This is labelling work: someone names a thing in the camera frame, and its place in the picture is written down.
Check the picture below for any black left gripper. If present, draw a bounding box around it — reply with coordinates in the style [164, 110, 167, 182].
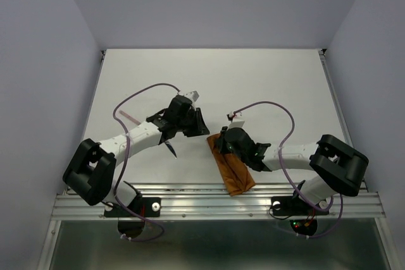
[176, 107, 209, 137]

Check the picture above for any orange brown cloth napkin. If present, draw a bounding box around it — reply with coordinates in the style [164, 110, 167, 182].
[207, 133, 256, 197]

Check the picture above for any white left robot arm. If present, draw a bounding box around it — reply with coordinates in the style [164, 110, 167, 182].
[63, 91, 209, 216]

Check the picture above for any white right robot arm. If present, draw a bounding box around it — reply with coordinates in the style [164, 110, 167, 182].
[213, 126, 369, 215]

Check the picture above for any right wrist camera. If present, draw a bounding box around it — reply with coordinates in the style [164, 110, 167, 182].
[227, 112, 245, 129]

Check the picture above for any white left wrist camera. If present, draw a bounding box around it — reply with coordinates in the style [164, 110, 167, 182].
[183, 90, 199, 102]

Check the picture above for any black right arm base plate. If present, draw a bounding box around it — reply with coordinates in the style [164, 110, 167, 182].
[269, 194, 329, 218]

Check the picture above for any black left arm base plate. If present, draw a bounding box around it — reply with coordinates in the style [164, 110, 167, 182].
[104, 197, 161, 218]

